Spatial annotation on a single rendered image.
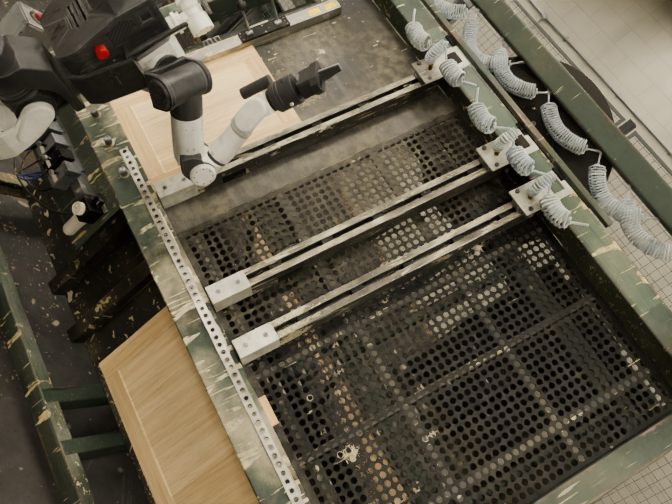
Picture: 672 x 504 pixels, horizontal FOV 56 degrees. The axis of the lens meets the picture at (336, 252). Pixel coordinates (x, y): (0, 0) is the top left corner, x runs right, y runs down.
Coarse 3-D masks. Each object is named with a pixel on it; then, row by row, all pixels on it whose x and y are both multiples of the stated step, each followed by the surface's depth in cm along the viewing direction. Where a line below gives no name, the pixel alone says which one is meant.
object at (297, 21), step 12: (336, 0) 249; (300, 12) 245; (324, 12) 246; (336, 12) 249; (300, 24) 244; (312, 24) 248; (264, 36) 240; (276, 36) 243; (204, 48) 236; (216, 48) 236; (228, 48) 236; (240, 48) 239; (204, 60) 235
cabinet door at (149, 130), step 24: (216, 72) 234; (240, 72) 235; (264, 72) 235; (144, 96) 228; (216, 96) 229; (240, 96) 230; (120, 120) 223; (144, 120) 224; (168, 120) 224; (216, 120) 225; (264, 120) 226; (288, 120) 226; (144, 144) 219; (168, 144) 220; (144, 168) 215; (168, 168) 216
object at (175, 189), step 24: (432, 48) 218; (456, 48) 231; (432, 72) 226; (384, 96) 229; (408, 96) 229; (312, 120) 220; (336, 120) 220; (360, 120) 226; (264, 144) 215; (288, 144) 216; (312, 144) 223; (240, 168) 213; (168, 192) 205; (192, 192) 210
